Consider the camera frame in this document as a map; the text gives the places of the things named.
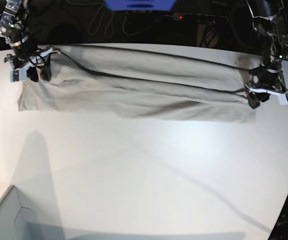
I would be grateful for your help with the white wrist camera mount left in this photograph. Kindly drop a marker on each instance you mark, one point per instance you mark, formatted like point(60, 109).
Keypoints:
point(277, 89)

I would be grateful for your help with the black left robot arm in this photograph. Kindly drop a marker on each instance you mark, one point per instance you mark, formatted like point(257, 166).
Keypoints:
point(268, 78)

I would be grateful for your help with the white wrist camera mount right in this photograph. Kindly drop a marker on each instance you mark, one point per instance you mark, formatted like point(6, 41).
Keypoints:
point(19, 67)

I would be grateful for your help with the black power strip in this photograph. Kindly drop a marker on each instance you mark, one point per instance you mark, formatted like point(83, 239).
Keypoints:
point(200, 18)

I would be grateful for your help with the beige grey t-shirt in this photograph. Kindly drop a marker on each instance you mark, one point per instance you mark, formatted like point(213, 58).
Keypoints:
point(140, 84)

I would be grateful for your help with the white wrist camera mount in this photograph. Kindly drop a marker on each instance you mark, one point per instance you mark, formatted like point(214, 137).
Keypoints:
point(19, 67)
point(277, 89)

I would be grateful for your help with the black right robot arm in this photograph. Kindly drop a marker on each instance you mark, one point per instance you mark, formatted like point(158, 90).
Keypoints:
point(13, 27)

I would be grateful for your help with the white cardboard box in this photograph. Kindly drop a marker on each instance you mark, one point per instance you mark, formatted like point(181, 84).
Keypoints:
point(23, 219)

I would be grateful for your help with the blue plastic bin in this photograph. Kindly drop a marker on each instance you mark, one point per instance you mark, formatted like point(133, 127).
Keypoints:
point(139, 5)

